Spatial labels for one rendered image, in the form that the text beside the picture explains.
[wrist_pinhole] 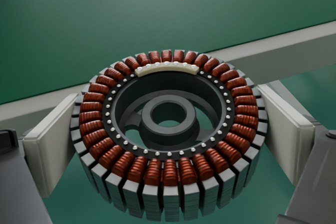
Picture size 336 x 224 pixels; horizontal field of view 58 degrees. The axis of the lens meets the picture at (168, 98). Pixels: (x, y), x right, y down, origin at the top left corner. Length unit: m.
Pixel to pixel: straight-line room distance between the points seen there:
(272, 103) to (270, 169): 0.98
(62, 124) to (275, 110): 0.11
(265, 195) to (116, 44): 0.85
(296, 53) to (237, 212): 0.75
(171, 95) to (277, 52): 0.18
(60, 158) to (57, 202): 0.96
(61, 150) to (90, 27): 0.23
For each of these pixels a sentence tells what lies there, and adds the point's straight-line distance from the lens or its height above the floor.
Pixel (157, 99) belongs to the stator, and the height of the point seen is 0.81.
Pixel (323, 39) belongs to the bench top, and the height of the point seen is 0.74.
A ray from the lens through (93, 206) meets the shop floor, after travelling 1.08.
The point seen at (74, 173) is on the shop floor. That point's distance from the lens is 1.16.
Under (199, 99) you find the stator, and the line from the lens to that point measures 0.20.
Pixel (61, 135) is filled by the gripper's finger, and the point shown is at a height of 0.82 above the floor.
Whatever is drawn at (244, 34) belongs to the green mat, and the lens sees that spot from 0.35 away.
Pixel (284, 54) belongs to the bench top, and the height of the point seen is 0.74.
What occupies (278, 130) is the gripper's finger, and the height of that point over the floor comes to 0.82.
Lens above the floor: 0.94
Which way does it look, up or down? 45 degrees down
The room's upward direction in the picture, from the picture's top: 3 degrees counter-clockwise
